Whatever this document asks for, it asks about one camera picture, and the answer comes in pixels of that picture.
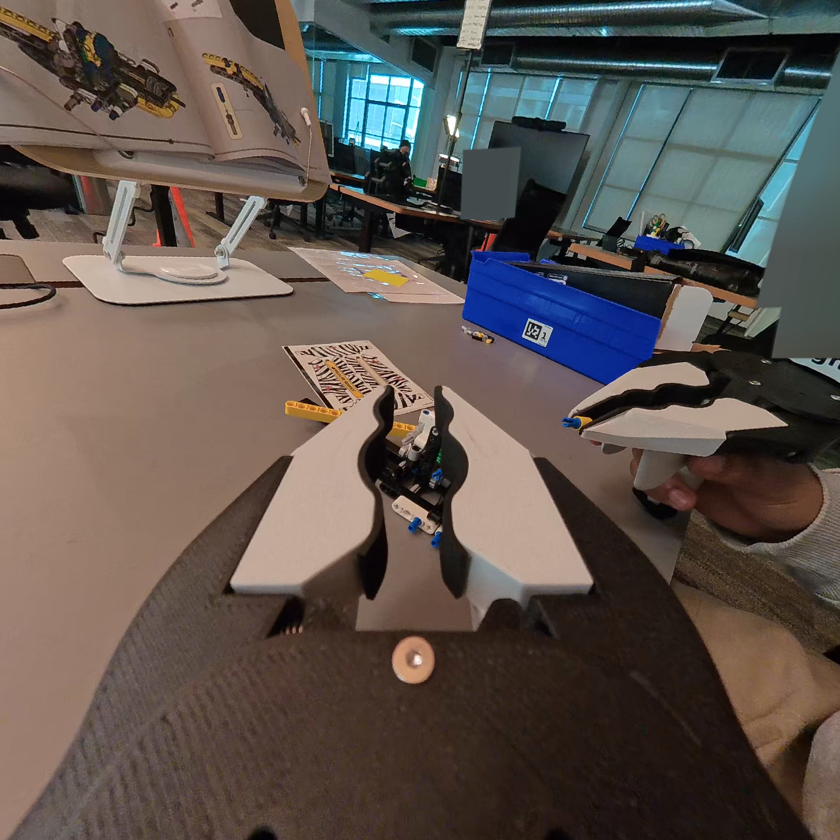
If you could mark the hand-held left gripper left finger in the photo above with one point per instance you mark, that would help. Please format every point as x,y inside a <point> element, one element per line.
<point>308,518</point>

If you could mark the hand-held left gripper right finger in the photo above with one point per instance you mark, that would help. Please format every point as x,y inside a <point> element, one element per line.
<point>525,525</point>

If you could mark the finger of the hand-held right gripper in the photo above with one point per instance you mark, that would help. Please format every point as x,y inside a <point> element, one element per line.
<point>649,384</point>
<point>682,430</point>

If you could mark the black yellow lego vehicle model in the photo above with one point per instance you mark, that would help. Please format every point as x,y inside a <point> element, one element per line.
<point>420,453</point>

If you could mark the person's right forearm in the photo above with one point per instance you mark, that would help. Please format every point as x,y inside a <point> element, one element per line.
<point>814,564</point>

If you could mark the small yellow black lego piece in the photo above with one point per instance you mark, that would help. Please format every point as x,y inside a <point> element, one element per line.
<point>479,336</point>

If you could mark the lego instruction booklet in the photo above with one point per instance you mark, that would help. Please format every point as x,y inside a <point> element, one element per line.
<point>131,79</point>

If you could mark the person's right hand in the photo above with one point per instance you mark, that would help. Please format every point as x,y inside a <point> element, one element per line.
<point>754,499</point>

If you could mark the black bag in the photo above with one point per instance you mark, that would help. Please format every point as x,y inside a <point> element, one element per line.
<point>709,272</point>

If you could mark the small blue organizer bin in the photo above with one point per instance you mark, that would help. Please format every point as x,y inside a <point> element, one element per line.
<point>659,243</point>

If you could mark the zebra striped sticker sheet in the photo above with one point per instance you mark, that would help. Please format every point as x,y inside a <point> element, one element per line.
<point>341,367</point>

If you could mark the blue storage bin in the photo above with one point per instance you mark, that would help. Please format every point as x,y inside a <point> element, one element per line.
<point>512,308</point>

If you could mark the large black monitor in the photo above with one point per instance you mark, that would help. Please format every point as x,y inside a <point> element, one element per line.
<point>558,164</point>

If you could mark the clear plastic sheet yellow patch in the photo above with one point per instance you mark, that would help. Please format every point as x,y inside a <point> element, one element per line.
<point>341,269</point>

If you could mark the white book stand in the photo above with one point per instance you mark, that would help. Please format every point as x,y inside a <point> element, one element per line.
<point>197,282</point>

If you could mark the tan pillow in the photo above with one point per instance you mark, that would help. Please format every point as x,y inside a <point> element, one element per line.
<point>774,689</point>

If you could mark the hanging white paper sheet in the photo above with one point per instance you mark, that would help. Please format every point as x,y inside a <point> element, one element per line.
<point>474,23</point>

